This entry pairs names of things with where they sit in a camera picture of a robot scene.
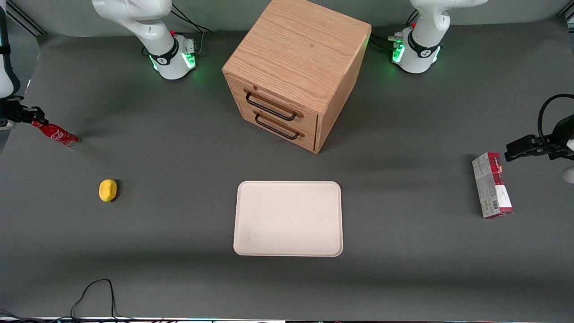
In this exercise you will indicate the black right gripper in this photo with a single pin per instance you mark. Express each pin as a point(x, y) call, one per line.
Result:
point(13, 110)

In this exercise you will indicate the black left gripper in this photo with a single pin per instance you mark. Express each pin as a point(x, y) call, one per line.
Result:
point(550, 144)

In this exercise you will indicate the red cola can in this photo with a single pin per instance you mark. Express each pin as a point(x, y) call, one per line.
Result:
point(58, 134)

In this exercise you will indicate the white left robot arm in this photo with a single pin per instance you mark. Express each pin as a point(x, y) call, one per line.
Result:
point(423, 40)

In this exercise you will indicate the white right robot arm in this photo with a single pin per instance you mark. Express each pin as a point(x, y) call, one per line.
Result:
point(148, 27)

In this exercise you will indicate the beige plastic tray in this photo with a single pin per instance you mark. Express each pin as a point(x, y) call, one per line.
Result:
point(288, 219)

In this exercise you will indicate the red white carton box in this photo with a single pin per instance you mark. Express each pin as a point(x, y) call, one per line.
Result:
point(491, 186)

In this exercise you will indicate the yellow lemon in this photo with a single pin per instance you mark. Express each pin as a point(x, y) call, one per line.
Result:
point(107, 190)

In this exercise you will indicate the grey table mat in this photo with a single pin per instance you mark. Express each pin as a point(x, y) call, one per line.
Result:
point(134, 251)

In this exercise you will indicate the wooden drawer cabinet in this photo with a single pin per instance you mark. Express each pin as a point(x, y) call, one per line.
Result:
point(296, 58)

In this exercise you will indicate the aluminium frame rail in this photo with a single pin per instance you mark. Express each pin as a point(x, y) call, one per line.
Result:
point(24, 18)

